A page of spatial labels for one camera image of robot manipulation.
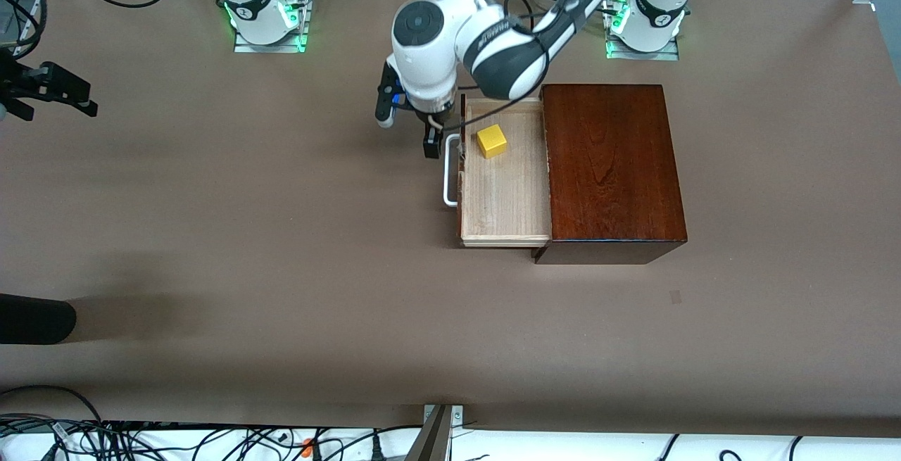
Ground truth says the yellow cube block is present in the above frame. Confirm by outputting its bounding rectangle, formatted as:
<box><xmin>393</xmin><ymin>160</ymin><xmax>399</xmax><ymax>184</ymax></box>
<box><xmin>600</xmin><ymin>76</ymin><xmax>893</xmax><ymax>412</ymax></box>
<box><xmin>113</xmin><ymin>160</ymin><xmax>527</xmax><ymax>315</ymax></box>
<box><xmin>476</xmin><ymin>123</ymin><xmax>509</xmax><ymax>160</ymax></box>

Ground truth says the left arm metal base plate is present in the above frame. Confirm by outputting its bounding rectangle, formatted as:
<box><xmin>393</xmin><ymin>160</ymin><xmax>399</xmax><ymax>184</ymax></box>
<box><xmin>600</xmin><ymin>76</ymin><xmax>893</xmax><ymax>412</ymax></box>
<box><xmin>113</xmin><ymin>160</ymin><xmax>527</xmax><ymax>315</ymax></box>
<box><xmin>604</xmin><ymin>0</ymin><xmax>681</xmax><ymax>62</ymax></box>

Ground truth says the dark brown wooden cabinet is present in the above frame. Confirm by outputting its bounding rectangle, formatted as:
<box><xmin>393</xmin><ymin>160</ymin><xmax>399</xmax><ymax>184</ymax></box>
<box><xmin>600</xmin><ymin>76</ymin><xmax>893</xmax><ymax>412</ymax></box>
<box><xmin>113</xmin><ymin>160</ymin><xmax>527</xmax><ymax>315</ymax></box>
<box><xmin>533</xmin><ymin>84</ymin><xmax>688</xmax><ymax>265</ymax></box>

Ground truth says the wooden drawer with white handle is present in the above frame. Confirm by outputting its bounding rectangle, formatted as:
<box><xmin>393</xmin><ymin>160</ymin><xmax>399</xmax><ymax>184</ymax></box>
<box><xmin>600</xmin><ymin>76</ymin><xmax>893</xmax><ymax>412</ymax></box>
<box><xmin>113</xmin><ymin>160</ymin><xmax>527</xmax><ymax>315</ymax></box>
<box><xmin>441</xmin><ymin>94</ymin><xmax>553</xmax><ymax>249</ymax></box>

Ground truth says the black cylinder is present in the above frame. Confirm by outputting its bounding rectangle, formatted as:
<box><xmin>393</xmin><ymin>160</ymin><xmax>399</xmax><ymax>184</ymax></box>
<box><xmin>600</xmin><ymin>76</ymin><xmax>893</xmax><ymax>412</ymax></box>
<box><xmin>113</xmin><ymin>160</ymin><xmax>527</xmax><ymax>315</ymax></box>
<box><xmin>0</xmin><ymin>293</ymin><xmax>77</xmax><ymax>345</ymax></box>

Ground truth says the small metal bracket plate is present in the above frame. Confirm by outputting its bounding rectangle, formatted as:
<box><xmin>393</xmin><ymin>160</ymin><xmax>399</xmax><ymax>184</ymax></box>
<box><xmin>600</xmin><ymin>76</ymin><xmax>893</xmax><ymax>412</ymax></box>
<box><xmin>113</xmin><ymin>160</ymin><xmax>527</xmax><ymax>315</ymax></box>
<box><xmin>424</xmin><ymin>404</ymin><xmax>465</xmax><ymax>442</ymax></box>

